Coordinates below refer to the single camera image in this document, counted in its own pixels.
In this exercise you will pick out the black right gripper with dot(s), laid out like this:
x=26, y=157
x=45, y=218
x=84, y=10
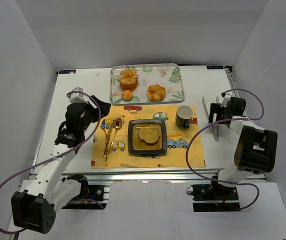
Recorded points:
x=215, y=111

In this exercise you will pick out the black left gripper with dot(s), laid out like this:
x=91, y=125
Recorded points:
x=99, y=109

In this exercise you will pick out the herb bread slice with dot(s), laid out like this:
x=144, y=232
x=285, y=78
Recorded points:
x=150, y=135

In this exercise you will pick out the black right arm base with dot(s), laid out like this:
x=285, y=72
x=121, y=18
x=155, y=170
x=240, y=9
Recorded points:
x=213, y=198

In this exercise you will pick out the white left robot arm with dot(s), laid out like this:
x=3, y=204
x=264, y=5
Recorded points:
x=36, y=207

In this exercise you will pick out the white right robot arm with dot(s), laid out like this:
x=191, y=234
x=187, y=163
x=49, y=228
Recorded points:
x=255, y=152

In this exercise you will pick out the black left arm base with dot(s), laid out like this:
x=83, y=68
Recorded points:
x=91, y=196

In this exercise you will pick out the small round bread roll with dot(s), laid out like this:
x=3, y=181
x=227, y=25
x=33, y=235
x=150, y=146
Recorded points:
x=127, y=95

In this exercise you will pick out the gold spoon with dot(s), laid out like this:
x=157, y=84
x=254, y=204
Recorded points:
x=118, y=124

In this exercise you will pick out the tall sugared brioche bun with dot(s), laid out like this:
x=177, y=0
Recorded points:
x=128, y=79

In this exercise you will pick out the gold knife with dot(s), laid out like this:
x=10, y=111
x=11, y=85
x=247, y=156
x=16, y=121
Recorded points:
x=108, y=137

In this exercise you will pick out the blue label sticker right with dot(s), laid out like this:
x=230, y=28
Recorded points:
x=214, y=67

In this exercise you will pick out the blue label sticker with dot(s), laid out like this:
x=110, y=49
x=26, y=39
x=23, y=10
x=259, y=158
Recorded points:
x=67, y=71
x=214, y=67

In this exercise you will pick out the dark green mug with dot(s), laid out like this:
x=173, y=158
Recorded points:
x=183, y=117

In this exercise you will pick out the black square ceramic plate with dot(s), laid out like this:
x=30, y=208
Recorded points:
x=139, y=147

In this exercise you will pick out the blue label sticker left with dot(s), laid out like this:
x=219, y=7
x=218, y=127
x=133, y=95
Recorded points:
x=67, y=71

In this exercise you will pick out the yellow vehicle print placemat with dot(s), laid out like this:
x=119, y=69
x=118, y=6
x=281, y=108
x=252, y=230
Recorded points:
x=178, y=140

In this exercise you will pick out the leaf patterned white tray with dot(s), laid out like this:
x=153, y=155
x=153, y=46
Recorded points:
x=167, y=75

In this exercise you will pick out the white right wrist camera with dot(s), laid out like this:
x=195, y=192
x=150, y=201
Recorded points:
x=226, y=97

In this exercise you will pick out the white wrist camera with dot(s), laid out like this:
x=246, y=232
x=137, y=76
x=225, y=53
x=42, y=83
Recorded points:
x=77, y=96
x=226, y=97

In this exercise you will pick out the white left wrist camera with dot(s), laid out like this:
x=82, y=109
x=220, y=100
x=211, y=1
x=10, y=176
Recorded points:
x=77, y=96

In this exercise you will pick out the twisted ring bread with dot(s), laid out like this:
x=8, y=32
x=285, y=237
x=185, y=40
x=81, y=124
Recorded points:
x=156, y=93

